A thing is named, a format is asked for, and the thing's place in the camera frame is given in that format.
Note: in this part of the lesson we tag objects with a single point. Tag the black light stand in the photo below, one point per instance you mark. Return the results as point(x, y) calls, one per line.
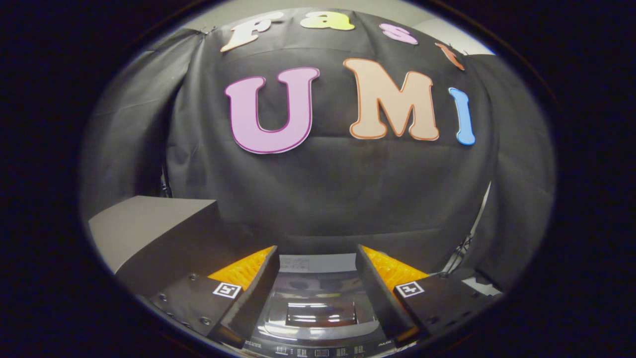
point(467, 238)

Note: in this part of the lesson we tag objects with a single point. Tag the dark washing machine lid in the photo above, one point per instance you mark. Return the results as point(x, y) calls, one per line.
point(320, 311)

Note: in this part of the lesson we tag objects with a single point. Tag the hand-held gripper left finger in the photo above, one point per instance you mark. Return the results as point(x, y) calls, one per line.
point(256, 293)

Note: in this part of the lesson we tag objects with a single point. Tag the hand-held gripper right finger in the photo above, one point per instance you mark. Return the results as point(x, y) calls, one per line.
point(380, 298)

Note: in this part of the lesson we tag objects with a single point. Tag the black backdrop cloth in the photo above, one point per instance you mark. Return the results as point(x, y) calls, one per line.
point(328, 189)

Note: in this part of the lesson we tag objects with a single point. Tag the white and dark cabinet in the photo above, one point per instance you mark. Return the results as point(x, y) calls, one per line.
point(149, 223)

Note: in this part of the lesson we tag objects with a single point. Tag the grey washing machine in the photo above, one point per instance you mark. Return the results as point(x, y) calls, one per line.
point(318, 263)

